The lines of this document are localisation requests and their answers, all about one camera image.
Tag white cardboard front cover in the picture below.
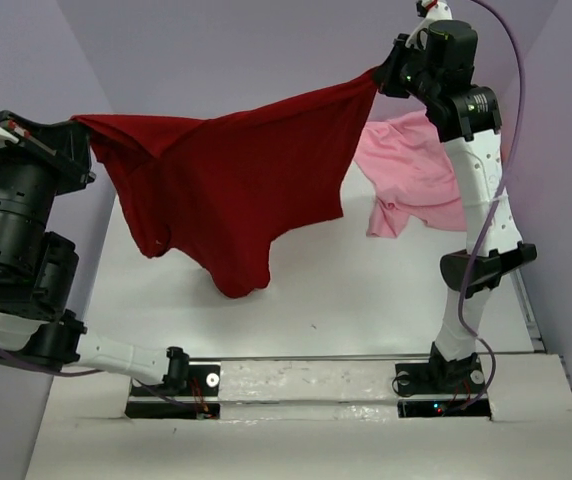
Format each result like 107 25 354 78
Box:
28 354 572 479

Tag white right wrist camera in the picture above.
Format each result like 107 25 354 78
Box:
406 0 452 48

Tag dark red t shirt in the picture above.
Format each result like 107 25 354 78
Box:
79 72 377 298

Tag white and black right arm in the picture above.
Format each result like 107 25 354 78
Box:
374 12 537 396

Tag pink t shirt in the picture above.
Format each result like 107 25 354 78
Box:
354 111 466 238

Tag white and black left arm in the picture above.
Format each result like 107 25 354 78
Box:
0 111 189 395

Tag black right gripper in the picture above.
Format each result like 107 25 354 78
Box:
375 32 439 105

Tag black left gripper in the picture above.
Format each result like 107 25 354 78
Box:
0 112 108 286

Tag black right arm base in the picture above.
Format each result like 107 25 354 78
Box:
391 360 492 419

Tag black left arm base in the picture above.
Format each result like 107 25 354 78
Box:
125 361 221 420

